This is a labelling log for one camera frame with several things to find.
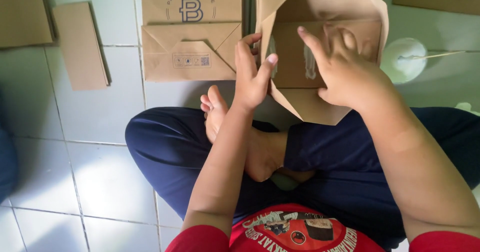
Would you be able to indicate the person's right hand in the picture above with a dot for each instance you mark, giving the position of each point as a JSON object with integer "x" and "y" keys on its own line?
{"x": 352, "y": 79}

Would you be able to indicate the person's left hand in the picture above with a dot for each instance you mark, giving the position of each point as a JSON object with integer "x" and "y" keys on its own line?
{"x": 247, "y": 83}

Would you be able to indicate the brown cardboard bottom insert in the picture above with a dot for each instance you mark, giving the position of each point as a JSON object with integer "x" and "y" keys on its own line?
{"x": 292, "y": 68}

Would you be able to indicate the white glue bowl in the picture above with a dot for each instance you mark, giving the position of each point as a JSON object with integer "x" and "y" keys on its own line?
{"x": 403, "y": 66}

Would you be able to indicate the flat folded printed paper bag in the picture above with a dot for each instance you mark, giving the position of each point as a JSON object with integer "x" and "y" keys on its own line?
{"x": 187, "y": 53}

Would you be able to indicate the person's bare foot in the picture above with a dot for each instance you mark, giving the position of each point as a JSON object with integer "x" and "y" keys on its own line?
{"x": 262, "y": 154}

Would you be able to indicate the thin wooden stick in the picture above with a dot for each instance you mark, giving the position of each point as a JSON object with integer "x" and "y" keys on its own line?
{"x": 438, "y": 54}

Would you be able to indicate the person's navy trousers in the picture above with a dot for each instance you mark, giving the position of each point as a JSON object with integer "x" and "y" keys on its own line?
{"x": 168, "y": 147}

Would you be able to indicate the pale green object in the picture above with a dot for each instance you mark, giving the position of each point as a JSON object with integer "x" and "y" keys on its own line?
{"x": 284, "y": 181}

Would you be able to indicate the person's red printed shirt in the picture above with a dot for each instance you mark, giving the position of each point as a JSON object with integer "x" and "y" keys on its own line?
{"x": 300, "y": 233}

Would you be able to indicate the stack of brown paper sheets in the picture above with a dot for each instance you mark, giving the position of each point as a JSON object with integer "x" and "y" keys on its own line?
{"x": 22, "y": 12}

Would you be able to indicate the dark blue cloth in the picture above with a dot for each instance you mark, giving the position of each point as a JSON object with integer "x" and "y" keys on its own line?
{"x": 6, "y": 158}

